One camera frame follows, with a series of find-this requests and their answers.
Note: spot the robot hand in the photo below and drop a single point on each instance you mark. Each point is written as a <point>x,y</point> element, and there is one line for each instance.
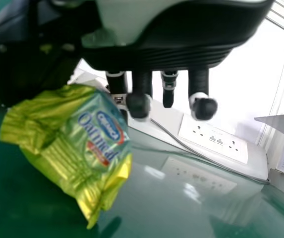
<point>169,37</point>

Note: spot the yellow-green biscuit packet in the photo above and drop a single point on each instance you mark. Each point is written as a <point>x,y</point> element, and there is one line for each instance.
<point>70,153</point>

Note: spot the white socket strip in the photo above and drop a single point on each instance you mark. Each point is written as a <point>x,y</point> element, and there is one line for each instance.
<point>231,151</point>

